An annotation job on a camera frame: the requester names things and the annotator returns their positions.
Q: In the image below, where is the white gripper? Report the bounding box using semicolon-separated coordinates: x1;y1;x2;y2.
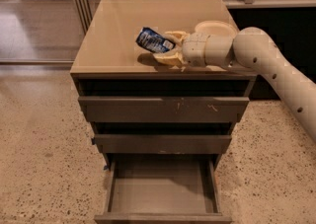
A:
153;31;233;71

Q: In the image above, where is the blue pepsi can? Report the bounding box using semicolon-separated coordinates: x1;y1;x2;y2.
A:
135;27;176;53

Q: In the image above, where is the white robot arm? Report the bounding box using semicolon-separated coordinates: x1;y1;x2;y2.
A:
154;27;316;141

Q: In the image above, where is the grey drawer cabinet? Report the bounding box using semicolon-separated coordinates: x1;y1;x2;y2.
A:
70;0;256;163

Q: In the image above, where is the top grey drawer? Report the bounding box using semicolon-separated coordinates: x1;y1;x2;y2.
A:
77;79;251;124

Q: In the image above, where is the grey drawer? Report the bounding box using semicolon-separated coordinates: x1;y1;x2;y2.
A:
95;154;232;224
77;79;251;124
92;122;231;154

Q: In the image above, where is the middle grey drawer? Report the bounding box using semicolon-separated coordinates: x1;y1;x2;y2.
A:
92;122;231;154

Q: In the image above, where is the bottom grey drawer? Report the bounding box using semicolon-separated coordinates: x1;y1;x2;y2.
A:
95;154;232;224

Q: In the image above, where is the white paper bowl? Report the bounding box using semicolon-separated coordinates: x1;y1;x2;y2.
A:
195;21;238;37

